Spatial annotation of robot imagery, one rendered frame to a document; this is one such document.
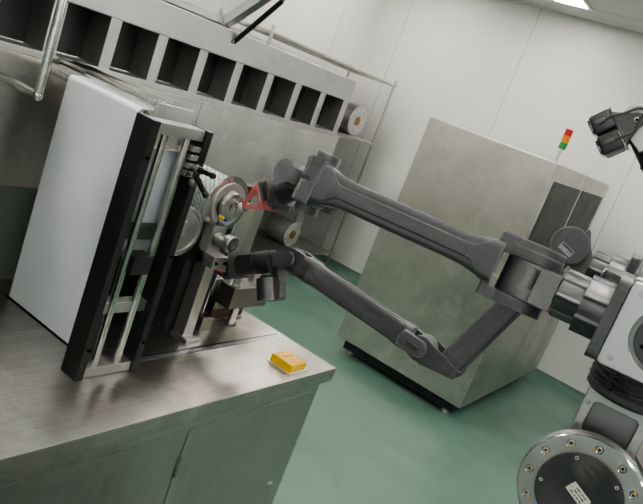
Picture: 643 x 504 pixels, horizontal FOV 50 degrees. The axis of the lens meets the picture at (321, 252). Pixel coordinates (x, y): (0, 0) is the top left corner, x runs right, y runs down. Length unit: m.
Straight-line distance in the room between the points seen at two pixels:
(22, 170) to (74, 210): 0.23
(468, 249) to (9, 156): 1.09
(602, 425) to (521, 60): 5.16
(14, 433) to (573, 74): 5.42
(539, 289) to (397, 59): 5.80
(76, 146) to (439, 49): 5.25
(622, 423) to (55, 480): 0.99
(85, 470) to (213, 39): 1.17
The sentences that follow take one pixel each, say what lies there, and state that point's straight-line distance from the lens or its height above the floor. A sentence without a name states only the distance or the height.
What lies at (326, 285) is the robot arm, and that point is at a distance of 1.63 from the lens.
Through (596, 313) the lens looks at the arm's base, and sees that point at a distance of 1.00.
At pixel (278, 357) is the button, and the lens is 1.81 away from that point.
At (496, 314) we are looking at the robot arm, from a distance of 1.53.
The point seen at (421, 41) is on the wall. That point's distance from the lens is 6.67.
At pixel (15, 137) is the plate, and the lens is 1.72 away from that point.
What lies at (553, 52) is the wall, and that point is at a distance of 6.22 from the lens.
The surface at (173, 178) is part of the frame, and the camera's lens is 1.40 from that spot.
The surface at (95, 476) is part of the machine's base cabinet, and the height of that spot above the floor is 0.77.
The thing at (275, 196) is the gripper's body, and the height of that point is 1.32.
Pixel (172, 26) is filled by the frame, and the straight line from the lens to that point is 1.90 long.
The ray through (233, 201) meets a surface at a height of 1.27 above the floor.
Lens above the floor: 1.60
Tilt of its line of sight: 13 degrees down
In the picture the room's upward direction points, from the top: 21 degrees clockwise
